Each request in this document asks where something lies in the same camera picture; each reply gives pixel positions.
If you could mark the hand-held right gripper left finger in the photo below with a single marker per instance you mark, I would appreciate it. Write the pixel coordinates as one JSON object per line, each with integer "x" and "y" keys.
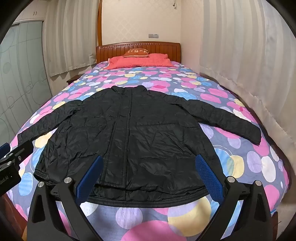
{"x": 89, "y": 178}

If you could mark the orange printed cushion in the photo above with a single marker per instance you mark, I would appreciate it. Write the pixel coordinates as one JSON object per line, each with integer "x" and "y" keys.
{"x": 135, "y": 52}

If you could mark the colourful dotted bedspread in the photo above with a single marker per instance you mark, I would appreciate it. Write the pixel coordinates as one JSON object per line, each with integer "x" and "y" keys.
{"x": 148, "y": 76}

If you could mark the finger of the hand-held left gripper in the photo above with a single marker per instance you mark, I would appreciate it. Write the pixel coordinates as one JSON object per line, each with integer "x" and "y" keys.
{"x": 23, "y": 150}
{"x": 4, "y": 150}

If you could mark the red pillow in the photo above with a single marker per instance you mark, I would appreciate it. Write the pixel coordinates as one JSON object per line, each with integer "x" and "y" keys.
{"x": 138, "y": 62}

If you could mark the black puffer jacket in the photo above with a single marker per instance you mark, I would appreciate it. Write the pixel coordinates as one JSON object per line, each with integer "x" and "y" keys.
{"x": 138, "y": 139}

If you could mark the wooden bed side rail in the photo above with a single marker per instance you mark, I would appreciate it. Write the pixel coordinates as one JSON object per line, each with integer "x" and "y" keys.
{"x": 16, "y": 213}

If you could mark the short cream curtain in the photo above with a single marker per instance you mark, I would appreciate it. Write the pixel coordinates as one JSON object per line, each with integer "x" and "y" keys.
{"x": 69, "y": 34}

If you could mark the dark wooden nightstand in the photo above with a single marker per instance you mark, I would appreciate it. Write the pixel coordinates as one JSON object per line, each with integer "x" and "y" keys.
{"x": 75, "y": 79}

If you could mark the frosted glass wardrobe door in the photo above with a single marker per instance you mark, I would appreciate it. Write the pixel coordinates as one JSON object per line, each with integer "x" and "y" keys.
{"x": 20, "y": 76}

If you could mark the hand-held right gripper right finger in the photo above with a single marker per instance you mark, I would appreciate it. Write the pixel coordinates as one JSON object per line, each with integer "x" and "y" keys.
{"x": 208, "y": 176}

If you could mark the white overhead cabinet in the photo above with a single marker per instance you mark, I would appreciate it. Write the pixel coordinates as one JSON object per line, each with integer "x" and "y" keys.
{"x": 32, "y": 14}

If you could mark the grey wall switch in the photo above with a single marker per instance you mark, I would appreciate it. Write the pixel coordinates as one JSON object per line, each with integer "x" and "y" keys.
{"x": 153, "y": 35}

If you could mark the long cream curtain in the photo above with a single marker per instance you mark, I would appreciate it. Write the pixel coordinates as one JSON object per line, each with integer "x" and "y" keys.
{"x": 242, "y": 58}

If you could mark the wooden headboard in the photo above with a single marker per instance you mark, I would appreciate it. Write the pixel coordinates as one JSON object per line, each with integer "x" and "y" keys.
{"x": 111, "y": 49}

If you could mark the wooden wall post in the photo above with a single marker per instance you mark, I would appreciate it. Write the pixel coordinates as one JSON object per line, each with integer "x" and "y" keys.
{"x": 100, "y": 23}

